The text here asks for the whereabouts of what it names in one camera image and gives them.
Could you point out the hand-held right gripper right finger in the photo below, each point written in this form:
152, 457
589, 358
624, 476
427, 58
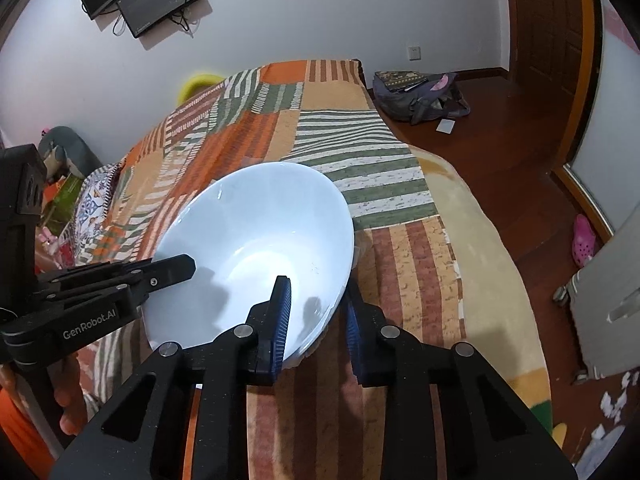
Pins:
354, 335

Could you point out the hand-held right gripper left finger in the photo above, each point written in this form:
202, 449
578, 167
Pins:
281, 320

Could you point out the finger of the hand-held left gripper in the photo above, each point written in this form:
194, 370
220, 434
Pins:
160, 272

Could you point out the white bowl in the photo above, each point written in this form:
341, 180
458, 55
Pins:
260, 240

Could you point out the person's left hand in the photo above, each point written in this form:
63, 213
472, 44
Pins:
70, 390

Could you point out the orange striped patchwork blanket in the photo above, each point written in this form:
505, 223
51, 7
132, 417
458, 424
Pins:
390, 285

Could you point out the patterned patchwork quilt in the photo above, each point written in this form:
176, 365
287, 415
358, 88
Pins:
100, 200

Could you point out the green cardboard box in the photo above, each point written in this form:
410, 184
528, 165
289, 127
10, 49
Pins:
65, 200

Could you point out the grey plush toy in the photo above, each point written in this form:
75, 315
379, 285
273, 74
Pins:
70, 150

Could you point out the beige fleece blanket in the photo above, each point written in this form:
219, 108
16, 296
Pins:
500, 270

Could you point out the white paper sheet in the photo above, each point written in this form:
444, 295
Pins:
445, 126

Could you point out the pink clog shoe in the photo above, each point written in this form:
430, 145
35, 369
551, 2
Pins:
582, 240

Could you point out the grey backpack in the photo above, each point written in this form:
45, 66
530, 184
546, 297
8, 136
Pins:
415, 92

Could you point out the white wheeled cabinet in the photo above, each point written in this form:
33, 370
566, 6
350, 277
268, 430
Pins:
610, 310

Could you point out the small black monitor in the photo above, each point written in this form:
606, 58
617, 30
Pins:
160, 5

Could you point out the scattered white paper scraps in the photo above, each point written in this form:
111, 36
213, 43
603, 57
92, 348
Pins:
612, 405

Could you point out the frosted glass sliding door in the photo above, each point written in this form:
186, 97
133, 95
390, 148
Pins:
615, 125

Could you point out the wooden door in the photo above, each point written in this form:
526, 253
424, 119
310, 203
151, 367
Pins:
545, 25

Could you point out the white wall socket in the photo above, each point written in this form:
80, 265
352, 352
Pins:
414, 51

